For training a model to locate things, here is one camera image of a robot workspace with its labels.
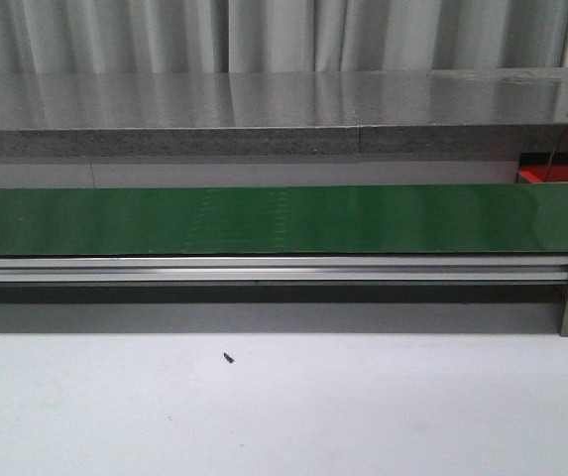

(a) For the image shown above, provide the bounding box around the green conveyor belt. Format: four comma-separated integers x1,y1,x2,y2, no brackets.
0,183,568,256

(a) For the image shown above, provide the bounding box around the grey stone counter shelf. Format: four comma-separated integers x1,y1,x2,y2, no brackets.
0,68,568,158

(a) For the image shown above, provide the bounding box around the red plastic tray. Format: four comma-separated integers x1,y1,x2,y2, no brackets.
516,153,568,183

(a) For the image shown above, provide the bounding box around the grey pleated curtain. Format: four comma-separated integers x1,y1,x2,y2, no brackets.
0,1,568,73

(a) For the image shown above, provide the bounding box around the aluminium conveyor side rail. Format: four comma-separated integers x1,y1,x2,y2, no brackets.
0,255,568,284

